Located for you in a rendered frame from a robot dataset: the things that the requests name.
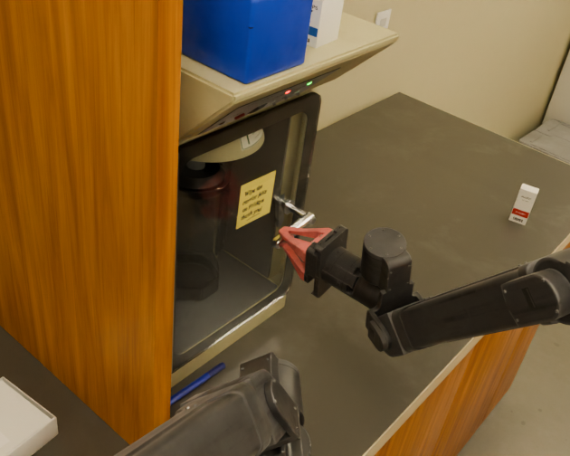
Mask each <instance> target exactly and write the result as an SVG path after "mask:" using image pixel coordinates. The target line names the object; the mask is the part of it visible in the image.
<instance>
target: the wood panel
mask: <svg viewBox="0 0 570 456"><path fill-rule="evenodd" d="M182 22H183V0H0V326H1V327H2V328H4V329H5V330H6V331H7V332H8V333H9V334H10V335H11V336H12V337H13V338H14V339H16V340H17V341H18V342H19V343H20V344H21V345H22V346H23V347H24V348H25V349H26V350H28V351H29V352H30V353H31V354H32V355H33V356H34V357H35V358H36V359H37V360H38V361H40V362H41V363H42V364H43V365H44V366H45V367H46V368H47V369H48V370H49V371H50V372H52V373H53V374H54V375H55V376H56V377H57V378H58V379H59V380H60V381H61V382H62V383H64V384H65V385H66V386H67V387H68V388H69V389H70V390H71V391H72V392H73V393H75V394H76V395H77V396H78V397H79V398H80V399H81V400H82V401H83V402H84V403H85V404H86V405H88V406H89V408H90V409H91V410H92V411H93V412H94V413H95V414H97V415H98V416H99V417H100V418H101V419H102V420H103V421H104V422H105V423H106V424H107V425H109V426H110V427H111V428H112V429H113V430H114V431H115V432H116V433H117V434H118V435H119V436H121V437H122V438H123V439H124V440H125V441H126V442H127V443H128V444H129V445H130V444H132V443H133V442H135V441H137V440H138V439H140V438H141V437H143V436H144V435H146V434H148V433H149V432H151V431H153V430H154V429H156V428H157V427H158V426H159V425H161V424H162V423H164V422H166V421H168V420H169V419H170V399H171V370H172V341H173V312H174V283H175V254H176V197H177V168H178V139H179V109H180V80H181V51H182Z"/></svg>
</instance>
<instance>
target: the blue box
mask: <svg viewBox="0 0 570 456"><path fill-rule="evenodd" d="M312 3H313V0H184V3H183V32H182V54H183V55H185V56H187V57H189V58H191V59H193V60H196V61H198V62H200V63H202V64H204V65H206V66H208V67H210V68H212V69H214V70H216V71H218V72H221V73H223V74H225V75H227V76H229V77H231V78H233V79H235V80H237V81H239V82H241V83H243V84H248V83H251V82H254V81H257V80H260V79H263V78H266V77H268V76H271V75H273V74H276V73H278V72H281V71H286V70H287V69H290V68H293V67H296V66H298V65H301V64H302V63H304V61H305V54H306V48H307V41H308V35H309V23H310V17H311V12H313V10H311V9H312Z"/></svg>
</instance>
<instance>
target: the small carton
mask: <svg viewBox="0 0 570 456"><path fill-rule="evenodd" d="M343 4H344V0H313V3H312V9H311V10H313V12H311V17H310V23H309V35H308V41H307V45H308V46H311V47H313V48H318V47H320V46H322V45H324V44H327V43H330V42H333V41H335V40H336V39H337V37H338V31H339V26H340V20H341V15H342V9H343Z"/></svg>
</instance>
